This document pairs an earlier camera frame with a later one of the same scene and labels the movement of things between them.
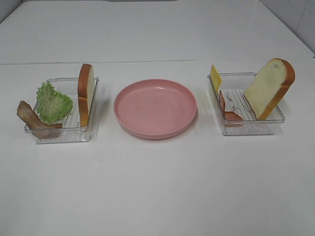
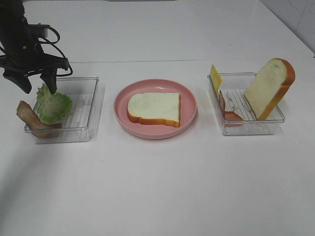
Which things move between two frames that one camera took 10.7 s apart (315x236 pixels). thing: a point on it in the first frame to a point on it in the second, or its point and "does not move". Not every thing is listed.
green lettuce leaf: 52,106 does not move
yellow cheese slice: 216,79 does not move
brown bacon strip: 38,128 does not move
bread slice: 85,92 to 155,108
